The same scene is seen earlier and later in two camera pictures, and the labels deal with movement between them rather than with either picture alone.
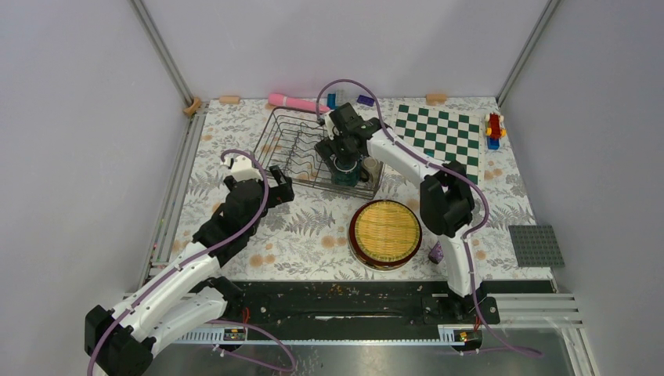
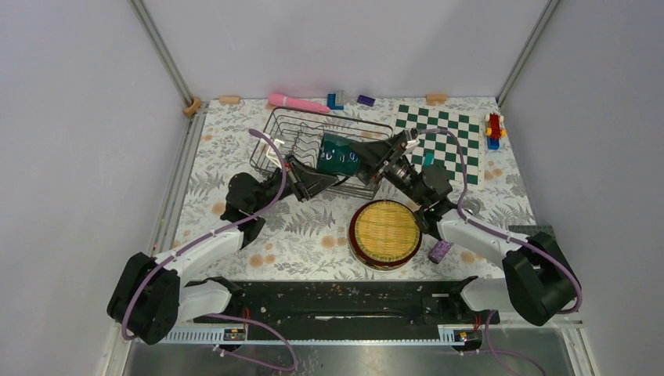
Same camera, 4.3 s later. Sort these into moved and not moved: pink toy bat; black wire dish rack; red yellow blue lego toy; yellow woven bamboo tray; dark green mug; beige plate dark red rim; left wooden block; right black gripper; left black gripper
Moved: right black gripper; left black gripper; dark green mug
Not moved: red yellow blue lego toy; black wire dish rack; beige plate dark red rim; pink toy bat; yellow woven bamboo tray; left wooden block
